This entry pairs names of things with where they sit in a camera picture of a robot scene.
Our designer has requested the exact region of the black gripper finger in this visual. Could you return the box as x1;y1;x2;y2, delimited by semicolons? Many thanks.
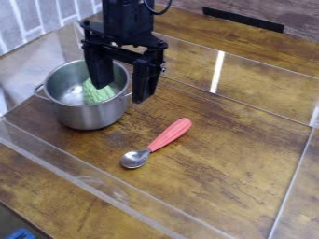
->
132;59;160;104
84;46;115;90

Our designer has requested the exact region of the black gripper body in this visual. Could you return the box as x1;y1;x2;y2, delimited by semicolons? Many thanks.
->
80;19;168;66

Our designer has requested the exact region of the pink handled metal spoon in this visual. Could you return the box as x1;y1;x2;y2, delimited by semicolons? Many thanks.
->
120;118;192;169

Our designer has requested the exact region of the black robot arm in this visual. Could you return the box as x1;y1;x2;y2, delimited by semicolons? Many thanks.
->
80;0;172;104

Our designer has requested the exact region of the green bumpy toy vegetable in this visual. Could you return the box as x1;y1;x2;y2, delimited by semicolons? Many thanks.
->
83;78;115;105

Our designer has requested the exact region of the stainless steel pot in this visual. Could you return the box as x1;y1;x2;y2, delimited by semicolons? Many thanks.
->
34;60;131;130

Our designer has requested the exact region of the blue object at corner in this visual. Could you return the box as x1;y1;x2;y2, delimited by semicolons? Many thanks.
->
6;229;36;239

